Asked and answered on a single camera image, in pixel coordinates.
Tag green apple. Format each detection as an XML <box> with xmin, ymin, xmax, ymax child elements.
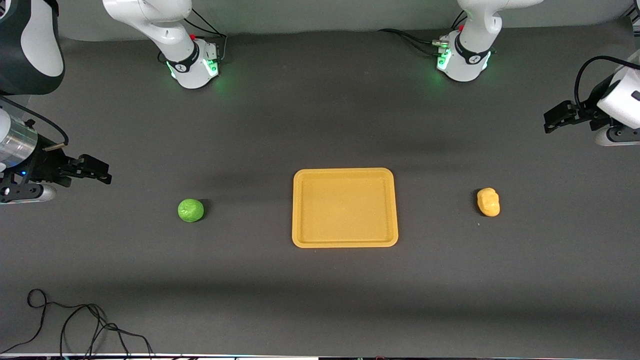
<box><xmin>177</xmin><ymin>198</ymin><xmax>205</xmax><ymax>223</ymax></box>

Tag yellow potato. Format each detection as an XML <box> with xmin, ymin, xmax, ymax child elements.
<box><xmin>476</xmin><ymin>187</ymin><xmax>501</xmax><ymax>218</ymax></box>

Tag yellow plastic tray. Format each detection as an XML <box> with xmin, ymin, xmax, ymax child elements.
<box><xmin>292</xmin><ymin>167</ymin><xmax>399</xmax><ymax>249</ymax></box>

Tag dark grey table mat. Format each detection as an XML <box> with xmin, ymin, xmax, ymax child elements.
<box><xmin>0</xmin><ymin>20</ymin><xmax>640</xmax><ymax>357</ymax></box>

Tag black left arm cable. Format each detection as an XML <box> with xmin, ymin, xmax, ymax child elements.
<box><xmin>574</xmin><ymin>55</ymin><xmax>640</xmax><ymax>112</ymax></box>

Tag thin black loose cable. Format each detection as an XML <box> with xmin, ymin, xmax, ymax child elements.
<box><xmin>0</xmin><ymin>288</ymin><xmax>155</xmax><ymax>359</ymax></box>

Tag black left base cables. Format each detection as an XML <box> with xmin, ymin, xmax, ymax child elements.
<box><xmin>378</xmin><ymin>10</ymin><xmax>468</xmax><ymax>57</ymax></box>

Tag black base cables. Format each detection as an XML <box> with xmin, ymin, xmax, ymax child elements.
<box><xmin>378</xmin><ymin>10</ymin><xmax>468</xmax><ymax>57</ymax></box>
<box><xmin>158</xmin><ymin>8</ymin><xmax>229</xmax><ymax>65</ymax></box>

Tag black right base cables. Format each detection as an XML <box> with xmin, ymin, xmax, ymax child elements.
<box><xmin>158</xmin><ymin>8</ymin><xmax>229</xmax><ymax>65</ymax></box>

